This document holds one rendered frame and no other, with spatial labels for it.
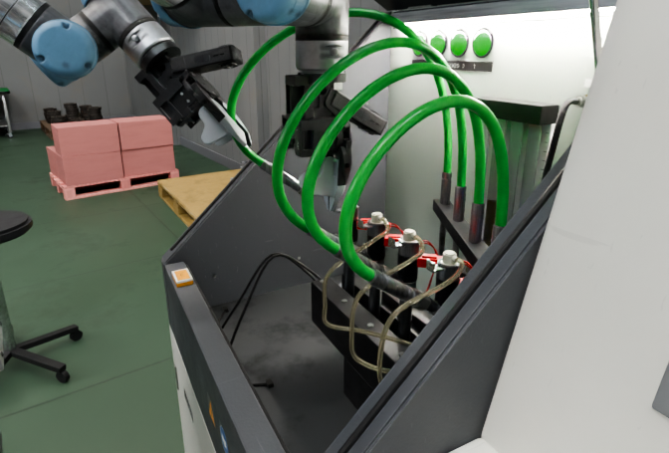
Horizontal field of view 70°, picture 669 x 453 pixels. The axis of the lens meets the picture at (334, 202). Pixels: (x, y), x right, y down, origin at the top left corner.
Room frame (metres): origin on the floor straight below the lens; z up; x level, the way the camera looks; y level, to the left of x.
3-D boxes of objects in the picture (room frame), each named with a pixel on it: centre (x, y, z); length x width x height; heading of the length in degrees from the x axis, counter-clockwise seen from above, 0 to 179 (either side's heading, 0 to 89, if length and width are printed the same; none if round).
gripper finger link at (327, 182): (0.69, 0.01, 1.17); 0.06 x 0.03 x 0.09; 118
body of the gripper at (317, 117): (0.71, 0.02, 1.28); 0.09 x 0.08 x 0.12; 118
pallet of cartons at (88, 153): (4.91, 2.34, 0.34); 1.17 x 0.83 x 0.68; 124
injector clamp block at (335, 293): (0.63, -0.08, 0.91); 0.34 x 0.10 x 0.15; 28
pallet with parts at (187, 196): (4.10, 0.99, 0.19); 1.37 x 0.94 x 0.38; 35
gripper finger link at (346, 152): (0.70, -0.01, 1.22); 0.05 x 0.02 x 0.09; 28
